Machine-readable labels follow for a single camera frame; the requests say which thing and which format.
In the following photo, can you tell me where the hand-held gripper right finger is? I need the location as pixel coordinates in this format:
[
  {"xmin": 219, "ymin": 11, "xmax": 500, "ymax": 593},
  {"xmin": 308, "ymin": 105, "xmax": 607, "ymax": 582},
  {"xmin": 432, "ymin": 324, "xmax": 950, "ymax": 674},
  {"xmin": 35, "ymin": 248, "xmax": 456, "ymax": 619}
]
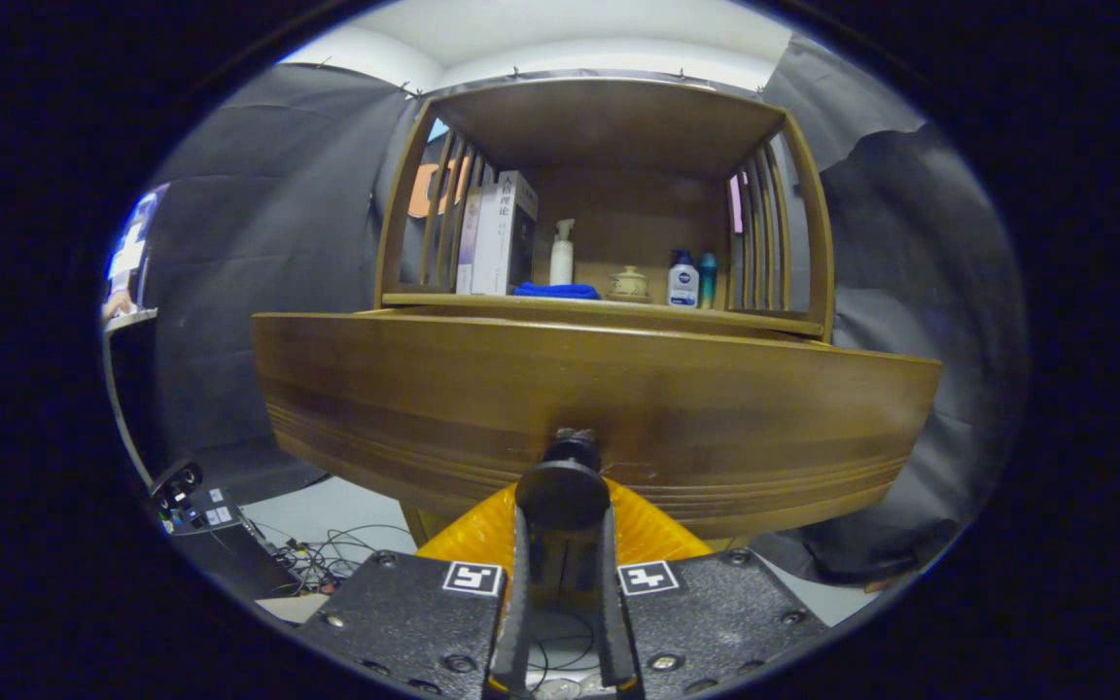
[{"xmin": 599, "ymin": 481, "xmax": 831, "ymax": 699}]

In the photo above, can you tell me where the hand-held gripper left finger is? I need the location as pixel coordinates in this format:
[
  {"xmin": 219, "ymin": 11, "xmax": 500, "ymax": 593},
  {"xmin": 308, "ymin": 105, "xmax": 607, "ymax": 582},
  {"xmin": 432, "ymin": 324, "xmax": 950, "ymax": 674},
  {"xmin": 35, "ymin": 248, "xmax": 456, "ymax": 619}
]
[{"xmin": 296, "ymin": 483, "xmax": 534, "ymax": 700}]

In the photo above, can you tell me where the wooden countertop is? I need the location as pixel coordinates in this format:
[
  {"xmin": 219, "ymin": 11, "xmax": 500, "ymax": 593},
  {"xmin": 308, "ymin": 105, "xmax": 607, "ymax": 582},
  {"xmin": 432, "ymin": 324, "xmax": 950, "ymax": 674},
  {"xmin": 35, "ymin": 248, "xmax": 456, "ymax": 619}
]
[{"xmin": 380, "ymin": 292, "xmax": 825, "ymax": 339}]

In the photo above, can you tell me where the black device box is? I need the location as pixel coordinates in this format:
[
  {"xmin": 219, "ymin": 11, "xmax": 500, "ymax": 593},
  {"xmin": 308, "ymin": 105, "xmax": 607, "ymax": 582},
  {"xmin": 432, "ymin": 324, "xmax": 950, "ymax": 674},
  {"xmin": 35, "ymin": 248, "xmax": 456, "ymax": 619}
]
[{"xmin": 150, "ymin": 462, "xmax": 303, "ymax": 599}]

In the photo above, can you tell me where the blue cloth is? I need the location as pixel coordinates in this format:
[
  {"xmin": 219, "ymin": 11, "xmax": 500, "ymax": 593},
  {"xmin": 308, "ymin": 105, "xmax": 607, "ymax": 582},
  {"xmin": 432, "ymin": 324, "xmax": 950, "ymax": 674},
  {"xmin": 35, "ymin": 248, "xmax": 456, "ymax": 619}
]
[{"xmin": 511, "ymin": 281, "xmax": 602, "ymax": 300}]

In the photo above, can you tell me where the beige lidded teacup with saucer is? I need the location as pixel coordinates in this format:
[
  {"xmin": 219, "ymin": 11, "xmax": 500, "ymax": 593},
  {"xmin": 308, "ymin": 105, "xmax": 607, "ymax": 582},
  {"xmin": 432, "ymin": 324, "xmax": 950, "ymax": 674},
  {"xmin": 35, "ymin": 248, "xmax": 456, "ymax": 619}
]
[{"xmin": 607, "ymin": 264, "xmax": 650, "ymax": 302}]

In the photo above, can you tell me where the white lotion bottle blue cap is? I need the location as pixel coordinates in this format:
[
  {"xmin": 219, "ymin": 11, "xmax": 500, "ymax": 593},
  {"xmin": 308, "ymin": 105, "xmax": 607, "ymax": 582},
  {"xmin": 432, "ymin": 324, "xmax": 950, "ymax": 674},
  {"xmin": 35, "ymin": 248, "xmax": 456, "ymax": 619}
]
[{"xmin": 667, "ymin": 249, "xmax": 700, "ymax": 308}]

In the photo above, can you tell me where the white pump bottle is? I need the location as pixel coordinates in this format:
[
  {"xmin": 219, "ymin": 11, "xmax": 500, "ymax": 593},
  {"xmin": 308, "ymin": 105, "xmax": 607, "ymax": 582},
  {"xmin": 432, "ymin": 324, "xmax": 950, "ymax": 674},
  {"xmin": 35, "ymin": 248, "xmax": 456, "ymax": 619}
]
[{"xmin": 549, "ymin": 218, "xmax": 577, "ymax": 287}]

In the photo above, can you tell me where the white spine grey cover book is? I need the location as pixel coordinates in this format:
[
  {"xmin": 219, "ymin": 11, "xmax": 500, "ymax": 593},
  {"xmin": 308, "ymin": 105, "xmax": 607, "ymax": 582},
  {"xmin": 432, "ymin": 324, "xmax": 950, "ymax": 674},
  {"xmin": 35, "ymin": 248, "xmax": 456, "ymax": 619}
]
[{"xmin": 471, "ymin": 170, "xmax": 540, "ymax": 296}]

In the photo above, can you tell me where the white stand table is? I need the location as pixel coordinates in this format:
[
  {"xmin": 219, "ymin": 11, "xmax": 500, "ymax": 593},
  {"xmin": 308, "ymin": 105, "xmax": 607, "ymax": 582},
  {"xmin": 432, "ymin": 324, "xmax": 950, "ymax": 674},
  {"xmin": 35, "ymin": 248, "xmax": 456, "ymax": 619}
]
[{"xmin": 101, "ymin": 309, "xmax": 160, "ymax": 487}]

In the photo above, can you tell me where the cable bundle beside device box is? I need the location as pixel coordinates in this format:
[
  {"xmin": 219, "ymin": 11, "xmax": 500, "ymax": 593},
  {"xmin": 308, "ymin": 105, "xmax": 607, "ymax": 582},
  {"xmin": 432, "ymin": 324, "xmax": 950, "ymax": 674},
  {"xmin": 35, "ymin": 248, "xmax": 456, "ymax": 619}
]
[{"xmin": 268, "ymin": 525, "xmax": 415, "ymax": 594}]

